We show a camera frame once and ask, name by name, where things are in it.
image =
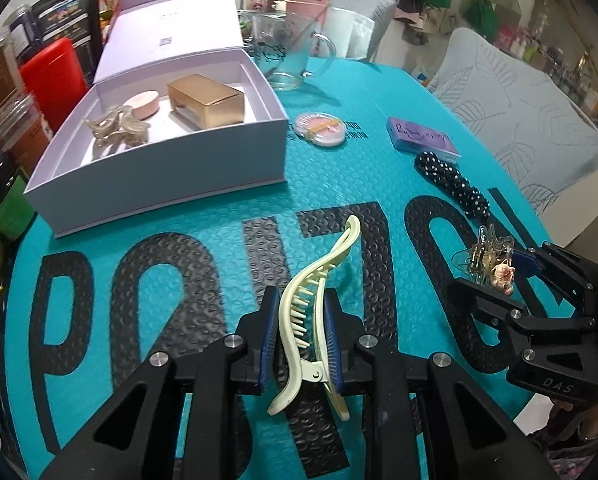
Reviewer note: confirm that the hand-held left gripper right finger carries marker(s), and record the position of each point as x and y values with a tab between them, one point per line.
331	355

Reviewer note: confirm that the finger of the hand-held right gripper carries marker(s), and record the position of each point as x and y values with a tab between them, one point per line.
484	296
526	264

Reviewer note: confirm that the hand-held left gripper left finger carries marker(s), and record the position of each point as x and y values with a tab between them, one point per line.
270	340

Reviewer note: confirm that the cream banana hair clip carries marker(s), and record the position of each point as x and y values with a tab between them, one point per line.
291	355

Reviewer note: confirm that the transparent hair claw bear charm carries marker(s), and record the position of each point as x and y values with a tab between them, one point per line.
481	260

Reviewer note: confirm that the black polka dot hair clip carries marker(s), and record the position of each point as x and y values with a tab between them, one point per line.
454	187

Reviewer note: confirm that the small purple box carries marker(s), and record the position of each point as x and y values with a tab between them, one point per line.
419	135

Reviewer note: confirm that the lavender gift box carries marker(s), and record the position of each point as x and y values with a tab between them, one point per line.
169	175

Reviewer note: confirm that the pink blush compact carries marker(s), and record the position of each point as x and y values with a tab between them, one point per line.
324	132

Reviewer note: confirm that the gold cardboard box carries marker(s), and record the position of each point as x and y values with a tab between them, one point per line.
204	97

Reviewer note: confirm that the pearly hair claw clip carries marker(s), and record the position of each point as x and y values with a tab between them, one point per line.
114	127

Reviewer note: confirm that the person's right forearm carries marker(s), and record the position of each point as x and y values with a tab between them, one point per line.
584	422

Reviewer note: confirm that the person's patterned clothing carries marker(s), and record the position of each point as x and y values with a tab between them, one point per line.
569	460

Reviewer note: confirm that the grey leaf pattern chair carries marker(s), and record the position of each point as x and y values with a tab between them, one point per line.
519	110

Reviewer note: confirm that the row of small bottles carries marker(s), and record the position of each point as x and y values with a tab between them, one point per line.
554	55

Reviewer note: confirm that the pink round case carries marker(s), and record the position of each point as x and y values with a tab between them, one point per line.
146	102

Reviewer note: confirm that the glass mug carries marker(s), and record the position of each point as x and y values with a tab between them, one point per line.
286	60

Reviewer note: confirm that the green box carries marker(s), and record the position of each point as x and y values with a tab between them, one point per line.
9	205

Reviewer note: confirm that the red plastic container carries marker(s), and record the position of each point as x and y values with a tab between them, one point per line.
54	80

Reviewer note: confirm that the cluster of clear plastic jars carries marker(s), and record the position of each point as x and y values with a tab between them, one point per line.
4	65

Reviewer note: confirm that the black snack bag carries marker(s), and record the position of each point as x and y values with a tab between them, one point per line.
66	10

